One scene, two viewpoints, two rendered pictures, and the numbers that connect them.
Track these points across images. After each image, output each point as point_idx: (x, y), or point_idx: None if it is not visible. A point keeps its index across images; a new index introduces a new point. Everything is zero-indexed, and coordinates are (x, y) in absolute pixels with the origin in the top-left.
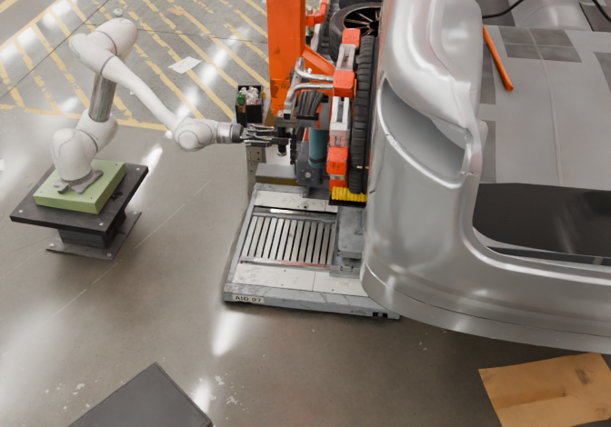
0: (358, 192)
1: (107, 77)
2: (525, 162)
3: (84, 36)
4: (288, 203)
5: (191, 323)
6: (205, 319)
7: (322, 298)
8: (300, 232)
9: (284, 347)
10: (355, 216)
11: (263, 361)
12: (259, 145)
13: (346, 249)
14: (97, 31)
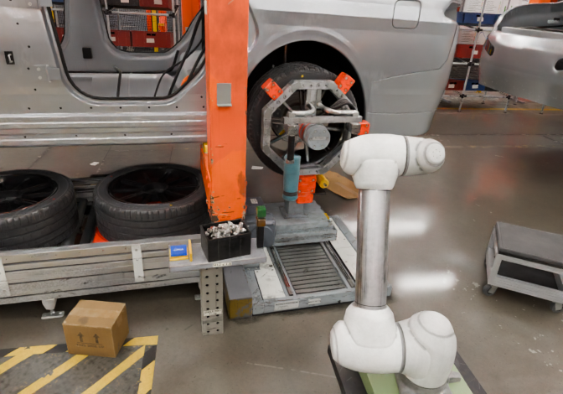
0: None
1: None
2: None
3: (429, 138)
4: (271, 276)
5: (424, 308)
6: (413, 303)
7: (354, 241)
8: (298, 266)
9: (395, 261)
10: (291, 216)
11: (413, 266)
12: None
13: (325, 217)
14: (406, 137)
